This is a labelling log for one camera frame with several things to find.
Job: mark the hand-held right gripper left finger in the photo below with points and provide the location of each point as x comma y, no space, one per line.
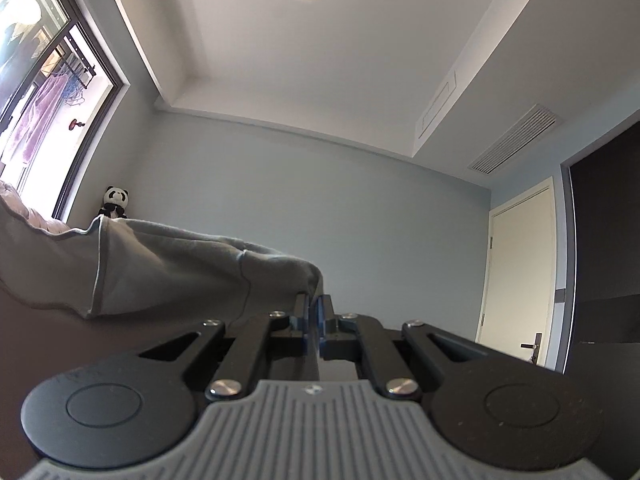
303,321

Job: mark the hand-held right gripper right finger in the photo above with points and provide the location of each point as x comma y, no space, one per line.
327,321

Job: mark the grey long-sleeve shirt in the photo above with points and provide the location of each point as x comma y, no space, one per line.
175,270

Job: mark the white door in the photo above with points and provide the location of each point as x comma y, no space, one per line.
520,270

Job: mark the panda plush toy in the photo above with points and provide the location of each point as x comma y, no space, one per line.
116,202

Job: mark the white ceiling access panel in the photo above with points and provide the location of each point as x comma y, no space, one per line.
436,106

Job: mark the spotted bed sheet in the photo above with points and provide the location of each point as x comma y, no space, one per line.
50,340

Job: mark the ceiling air vent grille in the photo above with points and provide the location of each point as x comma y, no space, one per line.
515,139

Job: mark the dark wardrobe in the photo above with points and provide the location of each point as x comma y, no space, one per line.
607,240

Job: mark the purple hanging towel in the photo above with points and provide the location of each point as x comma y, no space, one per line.
37,115

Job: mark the dark-framed window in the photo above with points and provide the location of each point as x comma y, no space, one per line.
75,60

